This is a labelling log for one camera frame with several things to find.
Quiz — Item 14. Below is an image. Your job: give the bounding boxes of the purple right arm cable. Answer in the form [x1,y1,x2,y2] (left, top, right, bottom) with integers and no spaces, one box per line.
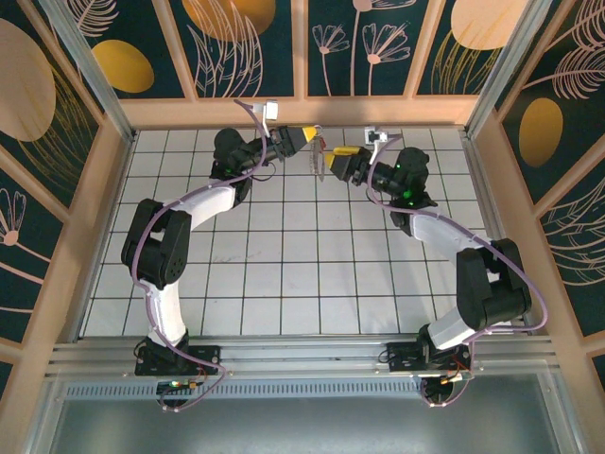
[366,134,550,409]

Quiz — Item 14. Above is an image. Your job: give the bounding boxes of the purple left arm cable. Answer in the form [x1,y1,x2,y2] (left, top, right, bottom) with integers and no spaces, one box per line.
[130,98,280,413]

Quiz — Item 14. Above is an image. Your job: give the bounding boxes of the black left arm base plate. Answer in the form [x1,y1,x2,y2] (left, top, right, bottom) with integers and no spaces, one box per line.
[134,338,223,377]

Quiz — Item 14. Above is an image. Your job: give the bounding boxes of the grey metal sheet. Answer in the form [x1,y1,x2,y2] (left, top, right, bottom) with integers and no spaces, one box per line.
[26,371,585,454]

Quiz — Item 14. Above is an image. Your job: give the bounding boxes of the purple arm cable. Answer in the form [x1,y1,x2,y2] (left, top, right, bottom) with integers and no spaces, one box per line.
[130,98,280,413]
[366,134,550,409]

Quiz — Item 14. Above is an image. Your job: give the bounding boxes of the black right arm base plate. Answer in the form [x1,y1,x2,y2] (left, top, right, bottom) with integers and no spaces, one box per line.
[385,340,474,377]

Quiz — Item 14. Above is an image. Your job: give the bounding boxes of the aluminium corner post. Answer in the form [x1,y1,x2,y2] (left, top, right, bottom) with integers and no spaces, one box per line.
[462,0,557,139]
[36,0,138,143]

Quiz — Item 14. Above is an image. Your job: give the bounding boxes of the aluminium front rail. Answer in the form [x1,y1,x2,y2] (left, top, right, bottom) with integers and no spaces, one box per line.
[44,334,563,379]

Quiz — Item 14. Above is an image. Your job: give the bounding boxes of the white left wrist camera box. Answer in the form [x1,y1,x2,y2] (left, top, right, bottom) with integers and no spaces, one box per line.
[252,98,280,121]

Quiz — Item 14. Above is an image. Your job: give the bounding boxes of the slotted metal vent strip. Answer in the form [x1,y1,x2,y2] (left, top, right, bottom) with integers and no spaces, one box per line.
[63,381,549,402]

